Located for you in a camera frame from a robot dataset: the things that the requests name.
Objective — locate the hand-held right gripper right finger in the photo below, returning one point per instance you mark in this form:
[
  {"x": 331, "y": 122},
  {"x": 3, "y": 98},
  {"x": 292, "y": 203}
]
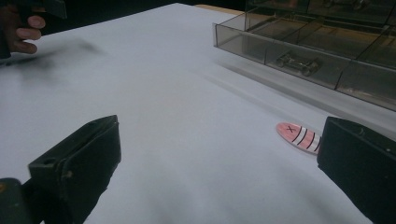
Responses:
[{"x": 361, "y": 161}]

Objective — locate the clear compartment organizer box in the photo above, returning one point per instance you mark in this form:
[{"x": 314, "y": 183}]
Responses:
[{"x": 311, "y": 46}]

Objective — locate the pink striped fish-shaped piece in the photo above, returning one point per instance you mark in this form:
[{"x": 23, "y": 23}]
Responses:
[{"x": 299, "y": 134}]

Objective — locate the small metal toy car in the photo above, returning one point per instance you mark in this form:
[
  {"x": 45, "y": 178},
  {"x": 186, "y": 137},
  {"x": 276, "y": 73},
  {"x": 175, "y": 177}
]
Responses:
[{"x": 298, "y": 63}]

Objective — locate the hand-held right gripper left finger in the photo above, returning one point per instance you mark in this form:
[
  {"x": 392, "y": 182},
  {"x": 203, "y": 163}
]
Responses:
[{"x": 81, "y": 168}]

